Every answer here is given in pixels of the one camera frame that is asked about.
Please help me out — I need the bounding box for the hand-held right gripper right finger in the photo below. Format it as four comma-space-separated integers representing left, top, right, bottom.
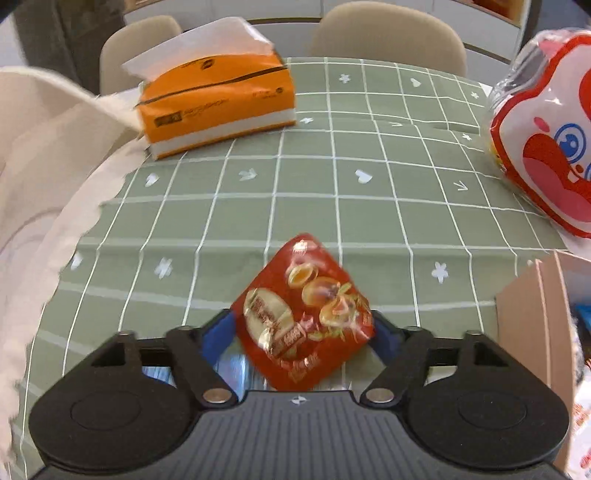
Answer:
359, 311, 507, 408

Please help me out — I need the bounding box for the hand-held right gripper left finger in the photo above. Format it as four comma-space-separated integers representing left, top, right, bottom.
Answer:
90, 309, 241, 409

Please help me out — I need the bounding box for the red snack packet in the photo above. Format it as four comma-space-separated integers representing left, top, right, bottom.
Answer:
229, 233, 376, 393

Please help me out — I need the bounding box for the pink cardboard box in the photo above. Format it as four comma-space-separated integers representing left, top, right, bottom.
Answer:
495, 251, 591, 480

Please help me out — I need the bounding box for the green checked tablecloth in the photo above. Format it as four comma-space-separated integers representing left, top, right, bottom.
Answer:
9, 56, 571, 480

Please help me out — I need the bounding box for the white scalloped cloth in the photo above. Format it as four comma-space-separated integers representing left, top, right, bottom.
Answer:
0, 66, 145, 463

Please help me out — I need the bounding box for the orange tissue box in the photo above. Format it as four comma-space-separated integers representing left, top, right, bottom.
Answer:
121, 16, 297, 162

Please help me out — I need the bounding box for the red white rabbit bag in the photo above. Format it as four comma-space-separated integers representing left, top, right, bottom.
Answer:
487, 28, 591, 241

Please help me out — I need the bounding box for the beige chair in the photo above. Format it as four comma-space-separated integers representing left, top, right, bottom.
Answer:
99, 15, 184, 96
308, 1, 467, 77

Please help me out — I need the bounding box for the grey curtain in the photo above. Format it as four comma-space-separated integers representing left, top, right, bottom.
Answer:
14, 0, 125, 95

